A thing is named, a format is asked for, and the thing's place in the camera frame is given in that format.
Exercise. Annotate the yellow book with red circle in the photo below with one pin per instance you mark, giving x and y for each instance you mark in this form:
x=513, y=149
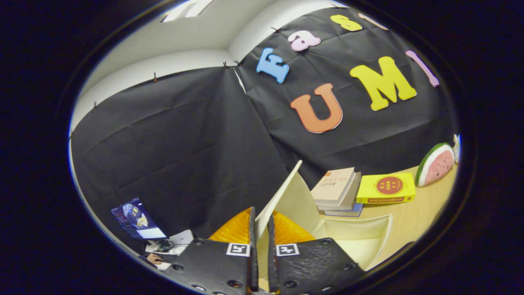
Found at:
x=387, y=187

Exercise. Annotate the computer screen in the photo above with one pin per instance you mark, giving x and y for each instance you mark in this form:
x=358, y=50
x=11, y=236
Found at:
x=137, y=219

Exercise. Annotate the grey cover book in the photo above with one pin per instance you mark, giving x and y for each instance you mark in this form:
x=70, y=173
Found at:
x=351, y=196

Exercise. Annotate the white plush toy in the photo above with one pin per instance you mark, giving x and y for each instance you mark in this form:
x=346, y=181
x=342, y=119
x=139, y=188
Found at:
x=457, y=147

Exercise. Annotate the large ceiling light panel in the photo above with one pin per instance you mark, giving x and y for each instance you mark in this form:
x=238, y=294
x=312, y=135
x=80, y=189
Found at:
x=188, y=9

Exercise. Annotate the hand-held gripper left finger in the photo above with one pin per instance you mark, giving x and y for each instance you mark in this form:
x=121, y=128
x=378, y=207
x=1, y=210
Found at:
x=213, y=266

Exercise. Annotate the cream plastic storage box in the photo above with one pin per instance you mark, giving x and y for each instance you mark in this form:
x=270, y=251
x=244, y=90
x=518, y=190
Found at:
x=356, y=233

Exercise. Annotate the watermelon slice plush toy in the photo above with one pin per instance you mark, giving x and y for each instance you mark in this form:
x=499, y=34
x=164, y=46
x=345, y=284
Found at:
x=436, y=164

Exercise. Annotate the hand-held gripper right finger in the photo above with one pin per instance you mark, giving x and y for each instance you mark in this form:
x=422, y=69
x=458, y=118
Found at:
x=311, y=266

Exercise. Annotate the blue cover book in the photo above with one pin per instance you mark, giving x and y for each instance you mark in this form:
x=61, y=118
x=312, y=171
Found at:
x=348, y=212

